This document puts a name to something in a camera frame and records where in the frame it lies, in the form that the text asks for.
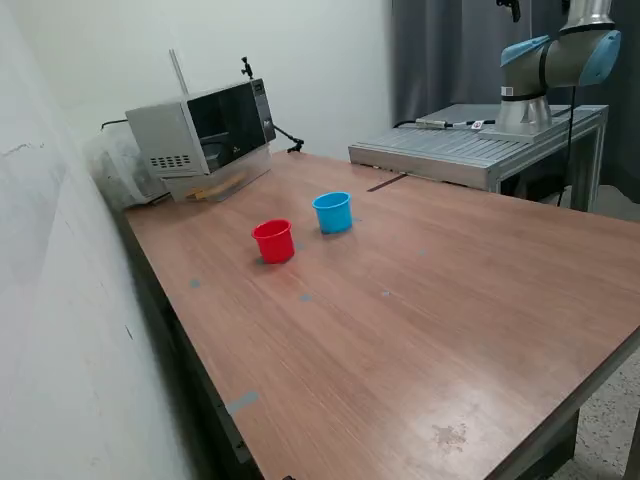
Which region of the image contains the blue cup bin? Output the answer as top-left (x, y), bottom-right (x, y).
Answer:
top-left (311, 191), bottom-right (354, 235)

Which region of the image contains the red cup bin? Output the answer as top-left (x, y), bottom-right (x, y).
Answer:
top-left (251, 218), bottom-right (295, 265)

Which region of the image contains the aluminium robot mounting plate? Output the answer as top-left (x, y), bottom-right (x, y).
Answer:
top-left (477, 117), bottom-right (571, 145)

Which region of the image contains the aluminium profile robot table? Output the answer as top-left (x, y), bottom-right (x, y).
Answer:
top-left (348, 103), bottom-right (610, 211)

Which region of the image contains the dark strip on table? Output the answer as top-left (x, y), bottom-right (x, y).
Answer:
top-left (366, 173), bottom-right (407, 193)

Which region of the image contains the wooden stick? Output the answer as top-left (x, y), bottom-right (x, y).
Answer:
top-left (193, 181), bottom-right (237, 202)
top-left (182, 172), bottom-right (247, 200)

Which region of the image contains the silver microwave oven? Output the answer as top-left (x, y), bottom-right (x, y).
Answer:
top-left (124, 77), bottom-right (278, 177)

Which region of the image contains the clear plastic bag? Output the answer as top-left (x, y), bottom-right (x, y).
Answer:
top-left (82, 132), bottom-right (171, 211)

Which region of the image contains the black robot cable metal connector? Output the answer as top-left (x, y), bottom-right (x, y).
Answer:
top-left (392, 117), bottom-right (499, 131)

